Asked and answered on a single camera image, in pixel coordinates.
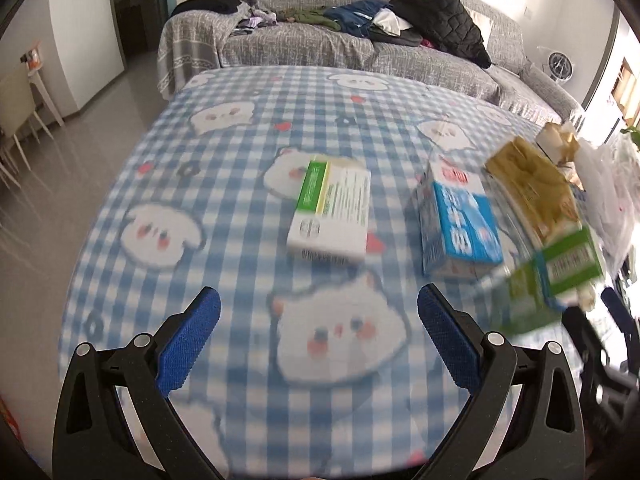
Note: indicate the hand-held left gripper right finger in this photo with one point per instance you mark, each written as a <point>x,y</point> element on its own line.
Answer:
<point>447,337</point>

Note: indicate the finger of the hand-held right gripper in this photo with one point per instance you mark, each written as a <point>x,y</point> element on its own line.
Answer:
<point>585,340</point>
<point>622,315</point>

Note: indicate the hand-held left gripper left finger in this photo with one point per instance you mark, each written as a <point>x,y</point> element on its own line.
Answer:
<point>190,340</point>

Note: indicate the gold tissue pack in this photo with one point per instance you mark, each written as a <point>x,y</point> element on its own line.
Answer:
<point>535,185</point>

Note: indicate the blue and white box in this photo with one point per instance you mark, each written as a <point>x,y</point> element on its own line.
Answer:
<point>460,230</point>

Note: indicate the white plastic bag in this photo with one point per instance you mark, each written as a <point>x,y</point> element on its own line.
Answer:
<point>607,185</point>

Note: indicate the green potted plant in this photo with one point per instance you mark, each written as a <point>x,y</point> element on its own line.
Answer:
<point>632,135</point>

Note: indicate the white and gold tissue box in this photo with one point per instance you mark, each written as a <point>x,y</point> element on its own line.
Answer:
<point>555,140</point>

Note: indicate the blue checked tablecloth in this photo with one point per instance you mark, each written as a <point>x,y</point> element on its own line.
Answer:
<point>240,125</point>

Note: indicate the small desk fan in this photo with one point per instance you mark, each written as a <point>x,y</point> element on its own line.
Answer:
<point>559,64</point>

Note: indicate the white plastic stool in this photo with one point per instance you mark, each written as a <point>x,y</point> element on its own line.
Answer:
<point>47,90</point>

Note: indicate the beige dining chair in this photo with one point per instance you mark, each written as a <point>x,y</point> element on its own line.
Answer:
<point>17,105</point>

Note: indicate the dark flat bag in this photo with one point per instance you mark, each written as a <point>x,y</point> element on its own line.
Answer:
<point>400,37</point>

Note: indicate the grey sofa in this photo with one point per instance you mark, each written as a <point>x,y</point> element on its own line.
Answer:
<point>300,45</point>

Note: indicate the cream cushion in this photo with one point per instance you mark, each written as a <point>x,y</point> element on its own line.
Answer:
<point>482,22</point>

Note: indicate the black quilted jacket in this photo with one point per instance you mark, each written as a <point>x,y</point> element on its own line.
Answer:
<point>445,20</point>

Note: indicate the orange packet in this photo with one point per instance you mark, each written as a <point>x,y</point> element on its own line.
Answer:
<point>33,58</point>

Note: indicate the white cloth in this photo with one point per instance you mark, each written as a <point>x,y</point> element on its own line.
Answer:
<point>387,20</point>

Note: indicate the pile of small clothes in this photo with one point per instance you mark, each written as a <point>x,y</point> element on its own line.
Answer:
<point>257,20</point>

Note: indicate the dark door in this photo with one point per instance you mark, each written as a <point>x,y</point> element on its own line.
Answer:
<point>135,10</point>

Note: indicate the blue jacket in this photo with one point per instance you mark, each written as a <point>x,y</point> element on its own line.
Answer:
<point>355,15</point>

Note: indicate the olive green garment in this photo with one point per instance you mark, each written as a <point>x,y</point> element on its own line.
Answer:
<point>310,16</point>

